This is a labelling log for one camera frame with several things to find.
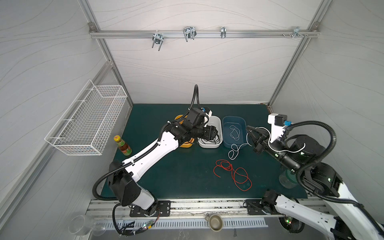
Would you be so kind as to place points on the metal u-bolt clamp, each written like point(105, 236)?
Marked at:
point(189, 33)
point(157, 39)

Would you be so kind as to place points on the blue plastic tray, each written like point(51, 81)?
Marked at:
point(234, 131)

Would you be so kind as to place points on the white vented cable duct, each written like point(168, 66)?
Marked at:
point(199, 223)

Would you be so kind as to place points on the green lid glass jar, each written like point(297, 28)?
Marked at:
point(288, 179)

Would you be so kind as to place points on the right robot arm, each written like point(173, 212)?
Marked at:
point(304, 158)

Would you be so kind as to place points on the small metal bracket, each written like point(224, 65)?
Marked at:
point(223, 32)

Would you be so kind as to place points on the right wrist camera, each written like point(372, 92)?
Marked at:
point(278, 123)

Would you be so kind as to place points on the right metal hook bracket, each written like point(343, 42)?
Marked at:
point(296, 33)

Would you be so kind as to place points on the white plastic tray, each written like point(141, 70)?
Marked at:
point(216, 122)

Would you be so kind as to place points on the left metal u-bolt clamp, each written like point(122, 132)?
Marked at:
point(157, 39)

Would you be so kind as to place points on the olive green cup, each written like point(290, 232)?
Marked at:
point(215, 222)

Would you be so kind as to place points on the yellow plastic tray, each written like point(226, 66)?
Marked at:
point(189, 143)

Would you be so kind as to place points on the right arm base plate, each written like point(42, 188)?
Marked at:
point(255, 207)

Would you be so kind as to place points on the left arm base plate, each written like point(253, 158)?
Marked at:
point(158, 208)

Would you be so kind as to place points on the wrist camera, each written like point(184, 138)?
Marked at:
point(278, 123)
point(208, 113)

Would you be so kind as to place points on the horizontal metal rail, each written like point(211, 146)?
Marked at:
point(201, 34)

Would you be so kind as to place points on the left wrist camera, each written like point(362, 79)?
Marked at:
point(208, 113)

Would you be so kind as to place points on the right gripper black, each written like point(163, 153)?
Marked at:
point(262, 144)

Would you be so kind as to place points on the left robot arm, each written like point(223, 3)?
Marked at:
point(121, 182)

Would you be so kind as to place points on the clear glass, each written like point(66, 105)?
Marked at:
point(82, 225)

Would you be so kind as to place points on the white wire basket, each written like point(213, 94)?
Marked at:
point(86, 125)

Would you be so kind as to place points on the sauce bottle yellow cap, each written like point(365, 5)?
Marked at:
point(123, 146)

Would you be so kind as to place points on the middle metal u-bolt clamp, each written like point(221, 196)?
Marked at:
point(189, 33)

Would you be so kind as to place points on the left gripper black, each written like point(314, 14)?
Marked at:
point(209, 131)

